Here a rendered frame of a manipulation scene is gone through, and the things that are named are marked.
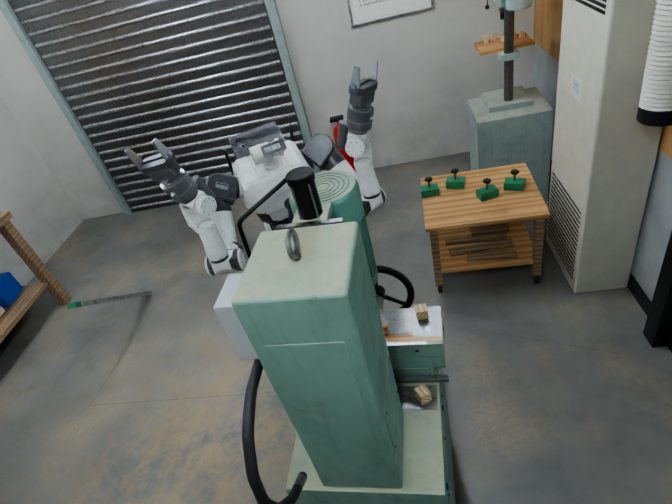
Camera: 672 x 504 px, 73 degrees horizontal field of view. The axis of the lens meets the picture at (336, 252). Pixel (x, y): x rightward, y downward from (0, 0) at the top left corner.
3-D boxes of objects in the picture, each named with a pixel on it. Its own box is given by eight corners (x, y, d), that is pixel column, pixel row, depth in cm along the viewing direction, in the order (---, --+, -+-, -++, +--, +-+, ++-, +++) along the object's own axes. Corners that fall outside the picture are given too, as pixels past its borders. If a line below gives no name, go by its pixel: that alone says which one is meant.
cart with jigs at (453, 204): (523, 230, 313) (525, 146, 274) (544, 286, 268) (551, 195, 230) (427, 241, 326) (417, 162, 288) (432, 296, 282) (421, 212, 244)
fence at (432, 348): (444, 351, 138) (443, 339, 135) (444, 355, 137) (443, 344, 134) (262, 358, 152) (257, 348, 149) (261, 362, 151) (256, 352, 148)
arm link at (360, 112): (386, 82, 147) (381, 118, 154) (361, 75, 151) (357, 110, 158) (367, 92, 138) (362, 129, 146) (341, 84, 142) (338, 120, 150)
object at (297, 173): (337, 227, 105) (320, 162, 95) (333, 248, 99) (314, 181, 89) (305, 231, 107) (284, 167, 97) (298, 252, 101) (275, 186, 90)
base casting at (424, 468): (439, 342, 165) (437, 325, 159) (449, 510, 121) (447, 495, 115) (322, 347, 175) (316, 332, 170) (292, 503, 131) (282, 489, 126)
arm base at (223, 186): (202, 214, 174) (195, 186, 174) (234, 209, 180) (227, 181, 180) (210, 205, 160) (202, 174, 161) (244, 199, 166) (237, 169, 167)
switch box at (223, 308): (277, 323, 103) (254, 271, 94) (266, 359, 95) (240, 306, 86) (252, 325, 105) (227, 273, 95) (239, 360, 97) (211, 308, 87)
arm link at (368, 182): (360, 176, 158) (373, 221, 168) (380, 162, 162) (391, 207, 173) (340, 171, 165) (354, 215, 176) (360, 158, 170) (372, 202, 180)
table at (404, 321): (442, 298, 164) (440, 286, 160) (447, 367, 140) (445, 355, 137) (285, 308, 178) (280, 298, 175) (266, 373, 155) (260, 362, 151)
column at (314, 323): (405, 414, 136) (360, 219, 93) (404, 490, 119) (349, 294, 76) (333, 414, 141) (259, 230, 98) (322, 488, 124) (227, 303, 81)
